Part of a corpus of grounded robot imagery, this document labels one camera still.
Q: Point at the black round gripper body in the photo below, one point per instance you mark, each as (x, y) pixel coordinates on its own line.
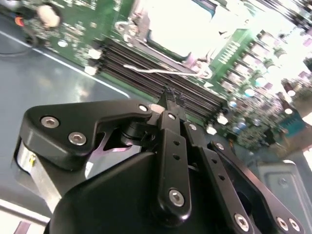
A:
(109, 200)

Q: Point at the silver topped CPU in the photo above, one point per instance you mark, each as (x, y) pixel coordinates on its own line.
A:
(180, 24)

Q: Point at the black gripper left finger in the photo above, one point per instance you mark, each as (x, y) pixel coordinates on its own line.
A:
(73, 114)

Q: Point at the metal socket cover frame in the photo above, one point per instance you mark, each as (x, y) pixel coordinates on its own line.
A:
(141, 29)

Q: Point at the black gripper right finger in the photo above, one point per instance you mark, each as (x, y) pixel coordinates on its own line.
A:
(219, 170)

